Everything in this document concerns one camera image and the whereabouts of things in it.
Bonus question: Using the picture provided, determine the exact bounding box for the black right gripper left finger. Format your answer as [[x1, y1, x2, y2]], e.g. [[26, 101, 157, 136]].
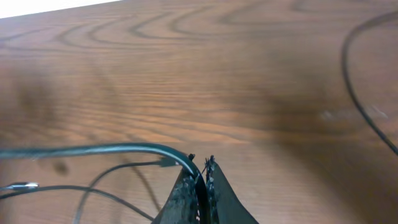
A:
[[151, 168, 200, 224]]

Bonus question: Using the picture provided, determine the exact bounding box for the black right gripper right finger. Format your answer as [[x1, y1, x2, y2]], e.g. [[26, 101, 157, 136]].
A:
[[205, 156, 259, 224]]

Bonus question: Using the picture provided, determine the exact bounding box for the black usb cable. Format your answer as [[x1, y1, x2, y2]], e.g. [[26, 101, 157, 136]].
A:
[[0, 142, 212, 224]]

